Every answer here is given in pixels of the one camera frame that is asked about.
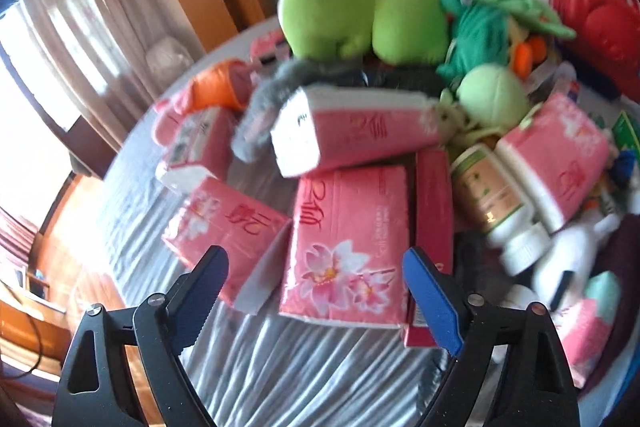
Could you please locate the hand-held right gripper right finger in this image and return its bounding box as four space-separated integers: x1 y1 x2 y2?
402 247 581 427

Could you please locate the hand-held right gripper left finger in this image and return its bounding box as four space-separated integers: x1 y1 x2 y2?
59 244 231 427

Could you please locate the pink floral tissue packet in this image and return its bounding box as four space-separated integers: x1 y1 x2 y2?
277 164 416 325

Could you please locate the pale green round plush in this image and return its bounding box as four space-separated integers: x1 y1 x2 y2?
456 63 532 128

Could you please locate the white-capped supplement bottle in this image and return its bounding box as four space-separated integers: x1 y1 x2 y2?
450 144 551 275

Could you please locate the dark maroon cloth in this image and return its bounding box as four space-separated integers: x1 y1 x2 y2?
582 209 640 395

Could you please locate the large lime green plush toy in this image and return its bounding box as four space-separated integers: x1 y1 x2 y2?
277 0 449 64

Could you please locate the white lotion bottle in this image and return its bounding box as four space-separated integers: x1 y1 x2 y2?
531 213 622 310

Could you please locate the mint green packet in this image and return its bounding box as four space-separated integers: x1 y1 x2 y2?
584 271 624 324

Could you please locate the orange carrot plush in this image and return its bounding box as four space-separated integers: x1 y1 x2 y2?
189 59 252 111

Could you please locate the teal green frog plush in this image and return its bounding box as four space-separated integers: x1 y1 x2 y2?
436 0 577 80

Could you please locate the dark red cardboard box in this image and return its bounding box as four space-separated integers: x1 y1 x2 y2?
402 147 457 349

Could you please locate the grey plush toy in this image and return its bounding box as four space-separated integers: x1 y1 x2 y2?
234 59 363 161

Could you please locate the pile of pink tissue packs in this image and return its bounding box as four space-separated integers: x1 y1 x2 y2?
152 29 613 375

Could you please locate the green printed packet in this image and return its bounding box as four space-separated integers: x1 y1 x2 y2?
611 111 640 150

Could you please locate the clear plastic bag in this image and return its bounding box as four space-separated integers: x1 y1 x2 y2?
144 36 194 81

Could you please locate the small pale yellow plush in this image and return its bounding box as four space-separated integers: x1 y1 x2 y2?
439 91 503 160

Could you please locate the beige sheer curtain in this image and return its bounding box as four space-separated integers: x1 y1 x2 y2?
0 0 168 158

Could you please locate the grey striped cloth desktop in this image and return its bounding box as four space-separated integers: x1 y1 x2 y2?
95 21 640 427

